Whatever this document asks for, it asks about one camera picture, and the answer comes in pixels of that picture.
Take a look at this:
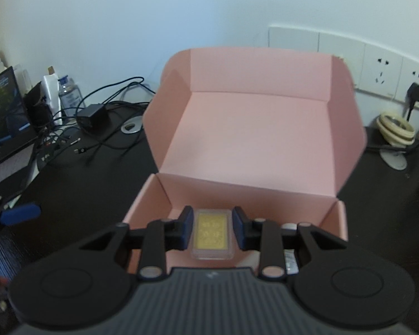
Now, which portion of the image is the white cream tube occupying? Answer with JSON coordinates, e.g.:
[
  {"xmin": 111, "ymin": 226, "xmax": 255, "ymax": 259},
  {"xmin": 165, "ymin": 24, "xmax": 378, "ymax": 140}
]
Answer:
[{"xmin": 282, "ymin": 223, "xmax": 299, "ymax": 275}]

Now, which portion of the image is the laptop screen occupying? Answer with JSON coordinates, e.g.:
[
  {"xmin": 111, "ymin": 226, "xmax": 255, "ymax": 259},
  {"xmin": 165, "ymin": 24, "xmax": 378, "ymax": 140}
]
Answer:
[{"xmin": 0, "ymin": 67, "xmax": 37, "ymax": 164}]

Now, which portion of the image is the pink cardboard box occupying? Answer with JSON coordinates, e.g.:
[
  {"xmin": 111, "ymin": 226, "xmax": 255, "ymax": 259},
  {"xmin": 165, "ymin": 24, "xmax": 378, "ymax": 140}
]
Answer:
[{"xmin": 122, "ymin": 46, "xmax": 369, "ymax": 276}]

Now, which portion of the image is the silver desk grommet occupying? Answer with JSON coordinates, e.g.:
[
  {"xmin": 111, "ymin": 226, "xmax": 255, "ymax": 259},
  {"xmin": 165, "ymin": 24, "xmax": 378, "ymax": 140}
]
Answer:
[{"xmin": 120, "ymin": 116, "xmax": 143, "ymax": 135}]

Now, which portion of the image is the clear small bottle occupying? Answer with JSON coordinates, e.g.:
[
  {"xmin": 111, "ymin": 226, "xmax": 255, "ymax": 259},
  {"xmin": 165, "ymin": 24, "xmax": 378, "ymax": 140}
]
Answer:
[{"xmin": 58, "ymin": 75, "xmax": 82, "ymax": 113}]

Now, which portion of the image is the black power adapter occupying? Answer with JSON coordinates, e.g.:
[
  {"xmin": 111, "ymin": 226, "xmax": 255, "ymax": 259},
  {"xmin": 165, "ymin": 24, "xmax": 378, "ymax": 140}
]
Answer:
[{"xmin": 76, "ymin": 104, "xmax": 109, "ymax": 133}]

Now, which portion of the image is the black plug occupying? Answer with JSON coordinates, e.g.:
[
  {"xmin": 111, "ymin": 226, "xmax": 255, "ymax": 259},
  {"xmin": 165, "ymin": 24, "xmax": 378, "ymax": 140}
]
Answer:
[{"xmin": 406, "ymin": 82, "xmax": 419, "ymax": 122}]

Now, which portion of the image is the black tangled cable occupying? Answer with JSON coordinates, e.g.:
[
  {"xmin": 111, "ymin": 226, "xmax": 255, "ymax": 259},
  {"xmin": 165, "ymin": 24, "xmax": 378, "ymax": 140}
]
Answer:
[{"xmin": 34, "ymin": 74, "xmax": 158, "ymax": 168}]

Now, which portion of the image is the coiled beige cable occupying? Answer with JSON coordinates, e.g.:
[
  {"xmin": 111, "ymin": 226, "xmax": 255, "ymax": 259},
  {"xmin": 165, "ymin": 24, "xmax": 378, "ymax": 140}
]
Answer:
[{"xmin": 376, "ymin": 111, "xmax": 416, "ymax": 171}]

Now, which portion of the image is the white wall socket strip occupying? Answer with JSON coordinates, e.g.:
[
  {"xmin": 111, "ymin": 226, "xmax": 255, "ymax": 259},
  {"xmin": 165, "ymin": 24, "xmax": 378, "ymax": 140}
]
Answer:
[{"xmin": 268, "ymin": 26, "xmax": 419, "ymax": 108}]

